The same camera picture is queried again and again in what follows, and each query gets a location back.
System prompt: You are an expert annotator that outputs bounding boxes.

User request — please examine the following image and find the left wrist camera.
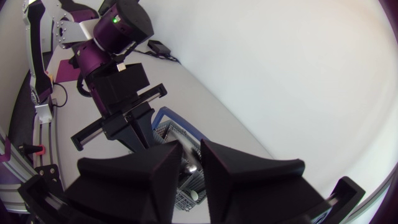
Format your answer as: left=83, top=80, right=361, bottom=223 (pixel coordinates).
left=84, top=63, right=150, bottom=105

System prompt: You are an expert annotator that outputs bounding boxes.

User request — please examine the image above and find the black power brick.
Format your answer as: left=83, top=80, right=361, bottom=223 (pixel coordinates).
left=147, top=39, right=172, bottom=57

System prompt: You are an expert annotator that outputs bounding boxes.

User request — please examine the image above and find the grey cutlery basket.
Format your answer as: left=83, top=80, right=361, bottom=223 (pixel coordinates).
left=151, top=106, right=210, bottom=213

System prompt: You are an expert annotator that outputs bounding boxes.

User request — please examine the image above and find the dark mat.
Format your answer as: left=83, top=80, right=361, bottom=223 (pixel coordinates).
left=54, top=58, right=82, bottom=83

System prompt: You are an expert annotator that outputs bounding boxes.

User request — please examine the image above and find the steel spoon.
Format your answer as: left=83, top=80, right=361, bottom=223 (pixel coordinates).
left=167, top=130, right=200, bottom=175

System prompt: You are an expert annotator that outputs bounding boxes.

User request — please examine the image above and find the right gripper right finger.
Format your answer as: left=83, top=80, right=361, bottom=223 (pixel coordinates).
left=200, top=139, right=331, bottom=224

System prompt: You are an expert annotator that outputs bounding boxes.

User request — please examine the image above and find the black power cable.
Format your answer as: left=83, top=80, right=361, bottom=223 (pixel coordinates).
left=133, top=49, right=182, bottom=64

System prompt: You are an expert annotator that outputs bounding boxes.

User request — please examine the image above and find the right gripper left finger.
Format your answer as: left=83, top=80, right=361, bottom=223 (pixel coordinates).
left=64, top=139, right=183, bottom=224

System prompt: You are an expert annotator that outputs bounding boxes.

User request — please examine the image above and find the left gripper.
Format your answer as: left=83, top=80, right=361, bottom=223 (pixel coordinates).
left=70, top=83, right=168, bottom=153

